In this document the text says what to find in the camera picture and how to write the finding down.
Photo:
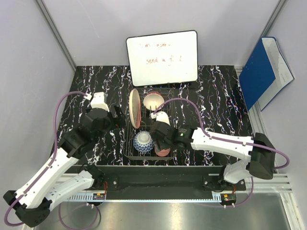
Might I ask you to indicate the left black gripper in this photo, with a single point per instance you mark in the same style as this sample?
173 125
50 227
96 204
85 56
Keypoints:
120 120

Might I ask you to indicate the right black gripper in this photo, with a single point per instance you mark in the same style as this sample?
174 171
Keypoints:
160 145

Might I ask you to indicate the pink plastic cup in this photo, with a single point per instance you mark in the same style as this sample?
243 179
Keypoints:
161 153

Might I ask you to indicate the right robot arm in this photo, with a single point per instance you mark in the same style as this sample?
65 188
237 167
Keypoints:
255 154

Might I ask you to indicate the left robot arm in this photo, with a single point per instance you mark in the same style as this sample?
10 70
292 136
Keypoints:
34 201

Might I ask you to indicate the cream pink plate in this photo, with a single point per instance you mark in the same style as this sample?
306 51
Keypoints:
135 108

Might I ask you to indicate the blue white patterned bowl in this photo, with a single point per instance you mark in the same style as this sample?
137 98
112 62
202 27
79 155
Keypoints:
143 142

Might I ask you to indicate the red floral bowl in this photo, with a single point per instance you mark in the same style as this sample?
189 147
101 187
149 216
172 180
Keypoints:
153 100

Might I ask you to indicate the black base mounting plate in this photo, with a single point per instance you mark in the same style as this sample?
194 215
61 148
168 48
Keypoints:
157 184

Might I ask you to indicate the white whiteboard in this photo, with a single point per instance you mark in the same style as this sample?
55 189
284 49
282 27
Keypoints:
163 58

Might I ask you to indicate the blue folder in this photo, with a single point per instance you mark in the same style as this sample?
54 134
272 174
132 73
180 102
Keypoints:
265 73

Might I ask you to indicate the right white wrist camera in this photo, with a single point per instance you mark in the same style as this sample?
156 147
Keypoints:
161 117

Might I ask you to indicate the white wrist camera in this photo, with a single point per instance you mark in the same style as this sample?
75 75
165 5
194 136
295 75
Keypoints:
99 101
161 117

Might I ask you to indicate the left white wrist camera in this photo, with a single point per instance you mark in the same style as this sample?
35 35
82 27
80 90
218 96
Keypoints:
99 101

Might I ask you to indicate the grey wire dish rack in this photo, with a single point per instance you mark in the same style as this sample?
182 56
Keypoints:
146 124

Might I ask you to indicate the white slotted cable duct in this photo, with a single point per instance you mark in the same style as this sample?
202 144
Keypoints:
87 197

